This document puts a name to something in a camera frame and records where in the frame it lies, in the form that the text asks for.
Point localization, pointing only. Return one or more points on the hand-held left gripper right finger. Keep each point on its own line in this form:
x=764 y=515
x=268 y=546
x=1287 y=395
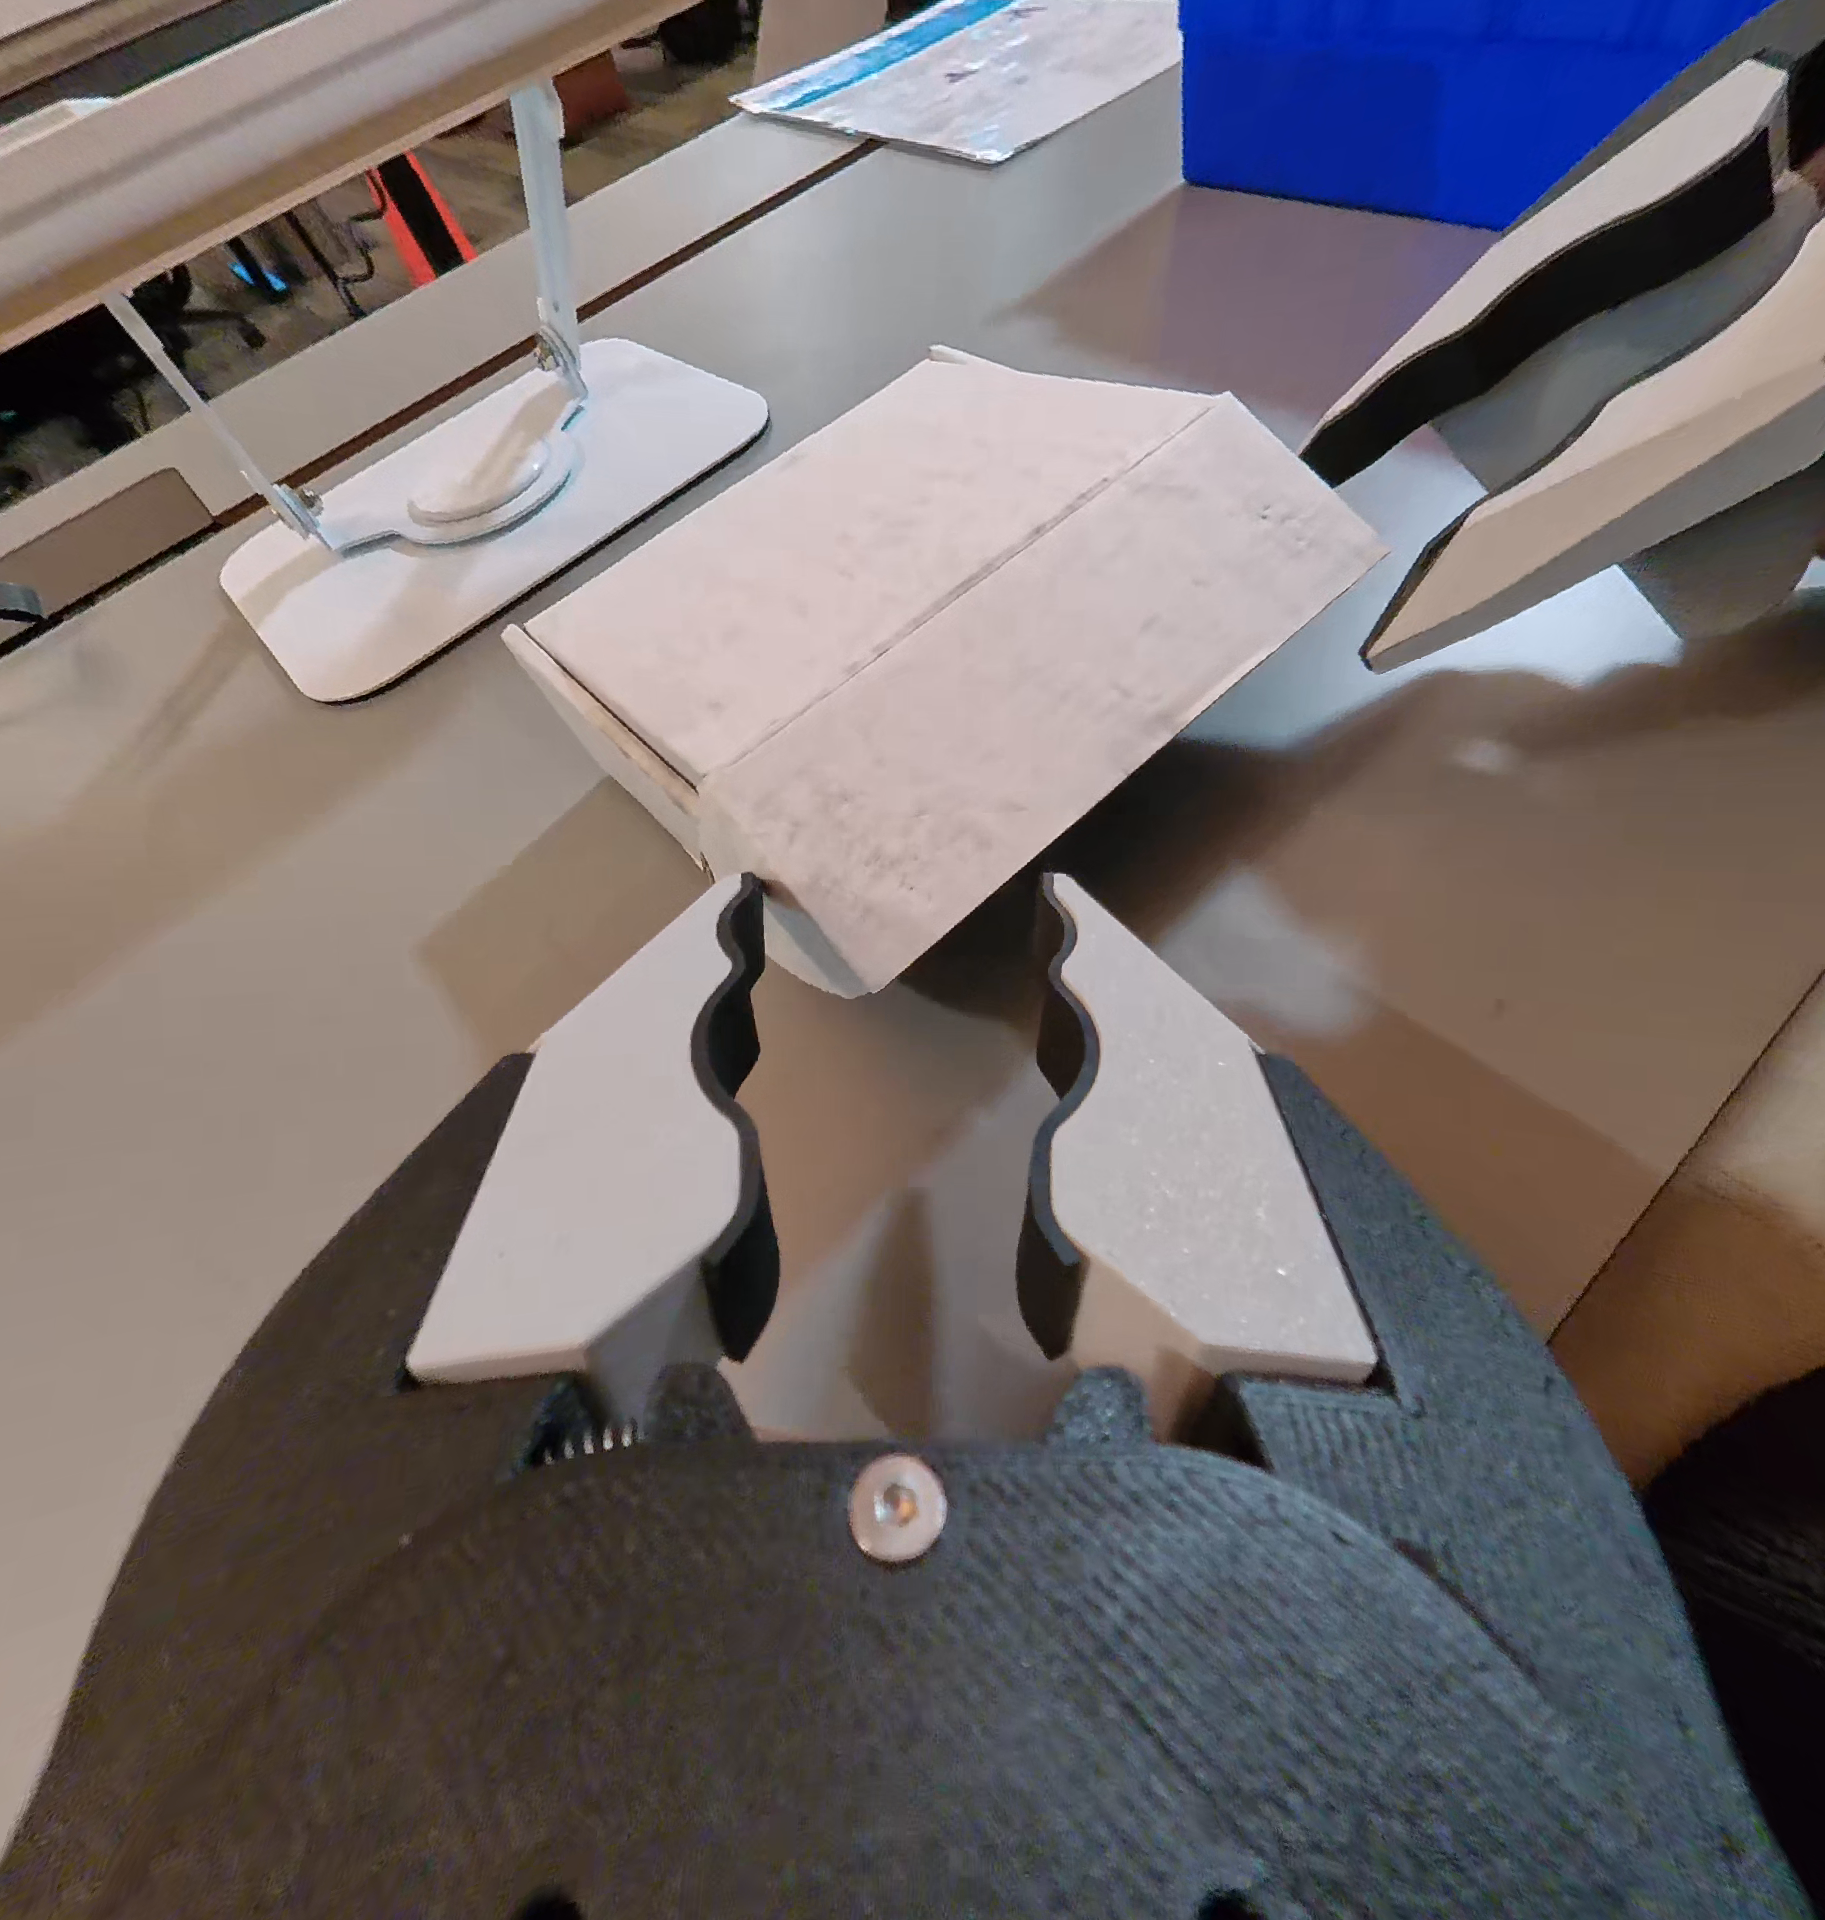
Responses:
x=1213 y=1215

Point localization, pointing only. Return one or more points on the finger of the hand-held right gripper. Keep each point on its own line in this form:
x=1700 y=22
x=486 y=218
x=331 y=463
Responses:
x=1678 y=451
x=1634 y=195

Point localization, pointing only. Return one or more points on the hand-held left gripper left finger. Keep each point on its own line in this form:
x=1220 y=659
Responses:
x=599 y=1200

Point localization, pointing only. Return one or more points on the blue plastic bin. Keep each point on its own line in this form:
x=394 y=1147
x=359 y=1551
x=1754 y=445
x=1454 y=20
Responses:
x=1379 y=106

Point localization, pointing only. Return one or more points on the white cardboard mailer box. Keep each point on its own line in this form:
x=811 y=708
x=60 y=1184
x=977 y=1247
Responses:
x=928 y=600

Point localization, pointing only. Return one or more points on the grey desk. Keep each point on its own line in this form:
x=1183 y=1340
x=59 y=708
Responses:
x=251 y=976

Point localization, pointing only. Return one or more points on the blue-edged paper sheet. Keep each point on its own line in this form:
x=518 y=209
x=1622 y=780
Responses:
x=944 y=82

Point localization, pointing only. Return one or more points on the white document stand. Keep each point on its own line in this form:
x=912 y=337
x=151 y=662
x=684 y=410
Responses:
x=479 y=511

